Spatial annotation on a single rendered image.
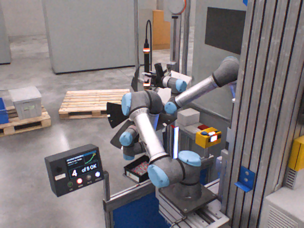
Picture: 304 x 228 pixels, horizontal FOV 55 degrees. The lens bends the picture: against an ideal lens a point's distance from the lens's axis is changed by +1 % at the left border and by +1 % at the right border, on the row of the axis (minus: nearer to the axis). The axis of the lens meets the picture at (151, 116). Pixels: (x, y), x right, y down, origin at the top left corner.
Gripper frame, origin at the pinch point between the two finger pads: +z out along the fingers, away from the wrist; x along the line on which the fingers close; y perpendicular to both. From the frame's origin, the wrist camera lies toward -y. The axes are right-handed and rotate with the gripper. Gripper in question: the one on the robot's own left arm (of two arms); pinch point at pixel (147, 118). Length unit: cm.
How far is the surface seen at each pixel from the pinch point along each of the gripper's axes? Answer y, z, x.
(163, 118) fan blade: -11.6, 2.9, 0.7
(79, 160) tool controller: 13, -68, -5
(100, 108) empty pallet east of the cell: 170, 225, 83
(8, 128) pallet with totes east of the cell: 267, 123, 76
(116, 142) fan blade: 24.5, -4.5, 18.3
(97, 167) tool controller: 7, -62, 2
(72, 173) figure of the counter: 15, -72, 0
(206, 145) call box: -40.4, 4.8, 21.3
